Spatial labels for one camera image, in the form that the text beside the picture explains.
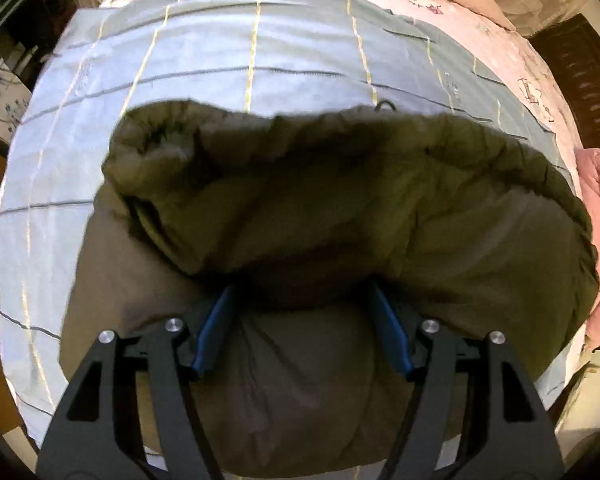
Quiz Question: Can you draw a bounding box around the white computer tower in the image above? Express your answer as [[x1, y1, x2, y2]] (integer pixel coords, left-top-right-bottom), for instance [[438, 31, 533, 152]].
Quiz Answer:
[[0, 56, 34, 147]]

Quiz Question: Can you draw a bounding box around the blue checked sheet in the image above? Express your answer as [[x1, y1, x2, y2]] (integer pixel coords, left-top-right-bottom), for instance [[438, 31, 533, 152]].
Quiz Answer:
[[0, 0, 582, 457]]

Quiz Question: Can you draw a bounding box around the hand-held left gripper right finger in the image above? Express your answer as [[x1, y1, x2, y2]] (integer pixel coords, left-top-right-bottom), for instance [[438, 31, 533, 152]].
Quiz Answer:
[[367, 280, 566, 480]]

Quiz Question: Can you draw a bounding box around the olive hooded puffer jacket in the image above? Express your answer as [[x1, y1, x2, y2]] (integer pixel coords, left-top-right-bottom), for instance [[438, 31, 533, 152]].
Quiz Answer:
[[59, 100, 600, 479]]

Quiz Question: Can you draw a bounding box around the dark wooden cabinet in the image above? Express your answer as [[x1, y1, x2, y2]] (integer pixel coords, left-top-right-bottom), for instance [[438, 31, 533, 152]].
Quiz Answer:
[[529, 12, 600, 152]]

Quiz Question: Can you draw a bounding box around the pink cartoon bedsheet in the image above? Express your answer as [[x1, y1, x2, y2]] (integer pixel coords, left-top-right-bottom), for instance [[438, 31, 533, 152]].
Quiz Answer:
[[100, 0, 581, 137]]

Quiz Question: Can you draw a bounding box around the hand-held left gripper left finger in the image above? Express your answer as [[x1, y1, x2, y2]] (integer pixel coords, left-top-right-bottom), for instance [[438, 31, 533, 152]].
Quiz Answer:
[[36, 285, 238, 480]]

